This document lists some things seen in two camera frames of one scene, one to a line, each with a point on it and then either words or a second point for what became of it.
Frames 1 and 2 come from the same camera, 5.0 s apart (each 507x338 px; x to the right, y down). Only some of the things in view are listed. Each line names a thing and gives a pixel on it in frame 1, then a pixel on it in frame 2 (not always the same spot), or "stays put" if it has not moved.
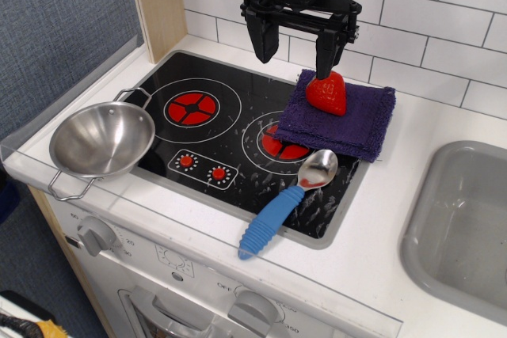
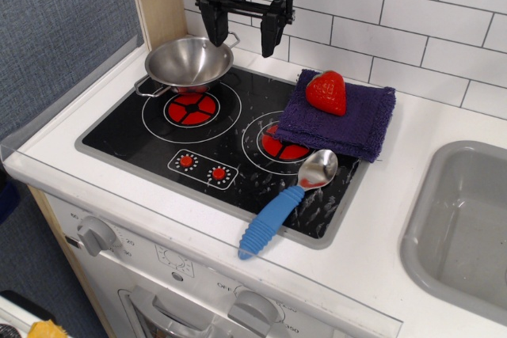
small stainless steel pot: x=99 y=139 → x=186 y=65
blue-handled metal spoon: x=317 y=169 stays put
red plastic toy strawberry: x=329 y=94 stays put
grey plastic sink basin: x=454 y=242 stays put
